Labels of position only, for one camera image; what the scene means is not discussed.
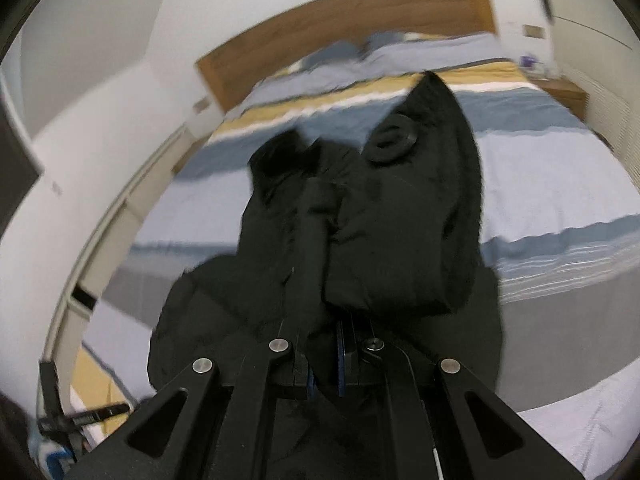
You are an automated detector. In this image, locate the striped duvet cover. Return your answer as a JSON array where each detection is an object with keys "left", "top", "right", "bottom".
[{"left": 70, "top": 44, "right": 639, "bottom": 479}]

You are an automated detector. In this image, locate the striped pillow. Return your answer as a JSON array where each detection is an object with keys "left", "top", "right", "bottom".
[
  {"left": 266, "top": 40, "right": 364, "bottom": 84},
  {"left": 363, "top": 32, "right": 509, "bottom": 72}
]

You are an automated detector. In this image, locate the left striped pillow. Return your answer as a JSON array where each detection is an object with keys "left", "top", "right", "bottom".
[{"left": 266, "top": 40, "right": 364, "bottom": 84}]

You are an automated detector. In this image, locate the wooden nightstand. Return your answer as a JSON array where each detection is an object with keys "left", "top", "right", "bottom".
[{"left": 529, "top": 78, "right": 588, "bottom": 122}]

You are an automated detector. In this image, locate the wooden headboard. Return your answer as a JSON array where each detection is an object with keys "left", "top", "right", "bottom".
[{"left": 196, "top": 0, "right": 497, "bottom": 112}]

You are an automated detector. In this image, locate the black puffer coat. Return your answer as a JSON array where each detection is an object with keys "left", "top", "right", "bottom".
[{"left": 148, "top": 72, "right": 503, "bottom": 402}]

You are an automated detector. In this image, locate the right striped pillow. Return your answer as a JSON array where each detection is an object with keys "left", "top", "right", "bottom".
[{"left": 363, "top": 32, "right": 509, "bottom": 72}]

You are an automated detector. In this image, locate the white low cabinet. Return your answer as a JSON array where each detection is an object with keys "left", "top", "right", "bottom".
[{"left": 42, "top": 125, "right": 204, "bottom": 408}]

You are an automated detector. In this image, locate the white wardrobe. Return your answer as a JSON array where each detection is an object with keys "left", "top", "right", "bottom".
[{"left": 549, "top": 0, "right": 639, "bottom": 183}]

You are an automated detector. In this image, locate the right wall switch plate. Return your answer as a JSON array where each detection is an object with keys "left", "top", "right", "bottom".
[{"left": 523, "top": 24, "right": 546, "bottom": 39}]

